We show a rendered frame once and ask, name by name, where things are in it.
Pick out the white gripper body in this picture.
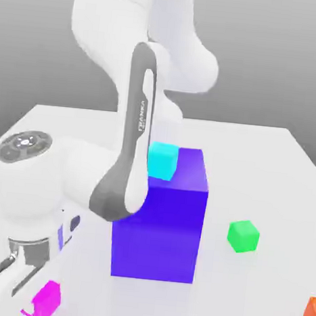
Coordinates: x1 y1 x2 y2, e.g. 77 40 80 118
0 257 56 316

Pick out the small magenta cube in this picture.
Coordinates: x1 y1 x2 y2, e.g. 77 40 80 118
20 277 64 316

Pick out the small cyan cube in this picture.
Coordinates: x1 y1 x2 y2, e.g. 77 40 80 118
145 140 181 183

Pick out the small green cube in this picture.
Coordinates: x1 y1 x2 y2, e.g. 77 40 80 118
225 218 262 256

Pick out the large blue box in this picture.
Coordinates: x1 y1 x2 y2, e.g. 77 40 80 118
106 141 213 286

